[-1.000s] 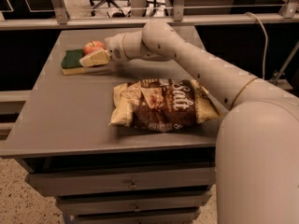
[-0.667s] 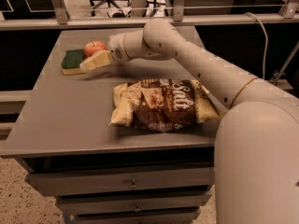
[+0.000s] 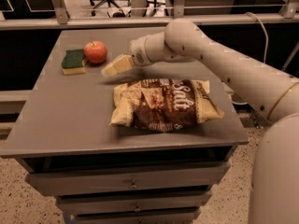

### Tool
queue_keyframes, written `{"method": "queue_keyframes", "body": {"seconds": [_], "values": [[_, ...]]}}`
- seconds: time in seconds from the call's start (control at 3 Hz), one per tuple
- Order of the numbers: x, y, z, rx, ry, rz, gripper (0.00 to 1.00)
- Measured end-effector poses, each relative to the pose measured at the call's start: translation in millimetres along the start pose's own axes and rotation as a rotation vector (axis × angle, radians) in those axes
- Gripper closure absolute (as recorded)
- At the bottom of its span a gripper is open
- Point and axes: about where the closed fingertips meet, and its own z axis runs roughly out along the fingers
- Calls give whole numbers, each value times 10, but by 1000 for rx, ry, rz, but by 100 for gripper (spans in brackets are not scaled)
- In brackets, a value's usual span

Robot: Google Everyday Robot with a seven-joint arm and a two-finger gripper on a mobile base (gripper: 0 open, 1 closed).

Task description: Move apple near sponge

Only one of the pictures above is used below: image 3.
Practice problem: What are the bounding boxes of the top drawer knob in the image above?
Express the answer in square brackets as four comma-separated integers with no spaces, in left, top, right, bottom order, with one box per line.
[128,179,137,189]

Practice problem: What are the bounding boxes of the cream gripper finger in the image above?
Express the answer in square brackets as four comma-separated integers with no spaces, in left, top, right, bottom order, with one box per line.
[102,54,134,77]

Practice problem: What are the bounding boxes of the white cable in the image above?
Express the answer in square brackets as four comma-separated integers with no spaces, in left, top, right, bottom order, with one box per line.
[230,11,269,106]

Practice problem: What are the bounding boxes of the brown chip bag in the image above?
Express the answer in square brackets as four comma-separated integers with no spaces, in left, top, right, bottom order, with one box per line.
[110,78,224,133]

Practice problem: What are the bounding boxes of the grey drawer cabinet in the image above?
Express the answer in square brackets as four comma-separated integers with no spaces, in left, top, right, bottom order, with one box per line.
[1,28,248,224]

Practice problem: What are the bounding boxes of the red apple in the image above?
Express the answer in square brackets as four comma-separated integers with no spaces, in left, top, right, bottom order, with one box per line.
[84,41,107,63]

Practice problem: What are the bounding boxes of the grey metal railing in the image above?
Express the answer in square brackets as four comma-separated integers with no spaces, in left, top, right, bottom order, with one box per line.
[0,0,299,31]

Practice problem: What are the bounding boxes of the drawer knob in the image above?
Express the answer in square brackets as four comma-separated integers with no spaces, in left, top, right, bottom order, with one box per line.
[134,203,141,212]
[128,179,137,189]

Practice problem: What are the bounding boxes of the green and yellow sponge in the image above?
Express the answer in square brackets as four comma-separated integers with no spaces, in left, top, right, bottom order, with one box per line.
[61,49,86,76]

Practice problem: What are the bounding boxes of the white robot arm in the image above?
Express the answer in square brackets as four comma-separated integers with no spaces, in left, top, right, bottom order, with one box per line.
[102,19,299,224]

